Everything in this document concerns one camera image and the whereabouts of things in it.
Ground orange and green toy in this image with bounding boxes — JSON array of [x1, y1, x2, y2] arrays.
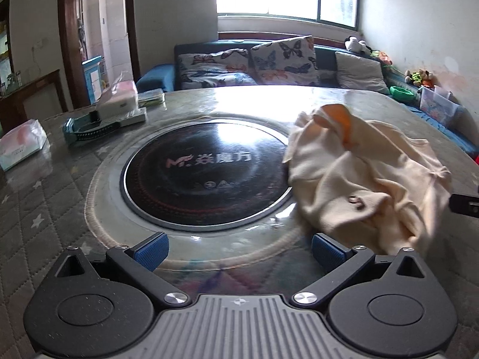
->
[[370, 49, 393, 66]]

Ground panda plush toy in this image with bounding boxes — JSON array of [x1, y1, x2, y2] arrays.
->
[[344, 36, 369, 54]]

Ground grey pillow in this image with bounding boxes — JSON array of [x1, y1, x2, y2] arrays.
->
[[334, 51, 390, 95]]

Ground cream sweater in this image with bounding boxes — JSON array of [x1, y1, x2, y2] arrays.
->
[[282, 103, 453, 257]]

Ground dark wooden cabinet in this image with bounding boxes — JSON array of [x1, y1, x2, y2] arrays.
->
[[0, 0, 68, 137]]

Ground long butterfly print pillow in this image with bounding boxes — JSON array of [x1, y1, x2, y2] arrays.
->
[[176, 48, 259, 90]]

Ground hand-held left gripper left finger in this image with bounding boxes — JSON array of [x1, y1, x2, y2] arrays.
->
[[48, 232, 190, 306]]

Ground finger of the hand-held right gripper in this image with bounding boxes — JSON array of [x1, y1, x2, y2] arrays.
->
[[448, 192, 479, 218]]

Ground blue sofa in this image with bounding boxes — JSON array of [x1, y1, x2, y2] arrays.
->
[[135, 37, 479, 165]]

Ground teal device with black strap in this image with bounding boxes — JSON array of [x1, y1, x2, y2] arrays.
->
[[63, 114, 122, 146]]

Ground dark wooden door frame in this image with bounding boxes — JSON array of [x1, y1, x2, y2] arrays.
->
[[58, 0, 141, 111]]

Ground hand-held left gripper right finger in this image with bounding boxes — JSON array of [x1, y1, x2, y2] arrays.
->
[[293, 233, 431, 305]]

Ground black round induction cooktop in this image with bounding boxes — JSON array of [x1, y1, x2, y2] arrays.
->
[[120, 121, 294, 230]]

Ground clear plastic storage box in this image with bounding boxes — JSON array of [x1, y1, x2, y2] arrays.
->
[[418, 85, 459, 127]]

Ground flat white box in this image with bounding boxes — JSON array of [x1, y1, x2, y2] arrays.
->
[[119, 107, 146, 125]]

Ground small blue cabinet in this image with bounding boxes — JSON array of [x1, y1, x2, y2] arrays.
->
[[81, 55, 105, 106]]

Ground square butterfly print pillow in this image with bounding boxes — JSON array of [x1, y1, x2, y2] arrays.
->
[[250, 35, 319, 86]]

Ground brown plush toys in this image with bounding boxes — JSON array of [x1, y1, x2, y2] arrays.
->
[[406, 69, 435, 88]]

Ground green bowl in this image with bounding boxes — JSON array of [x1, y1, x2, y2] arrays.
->
[[389, 86, 414, 101]]

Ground pink and white tissue pack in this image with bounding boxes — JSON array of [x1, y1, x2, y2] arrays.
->
[[0, 119, 51, 172]]

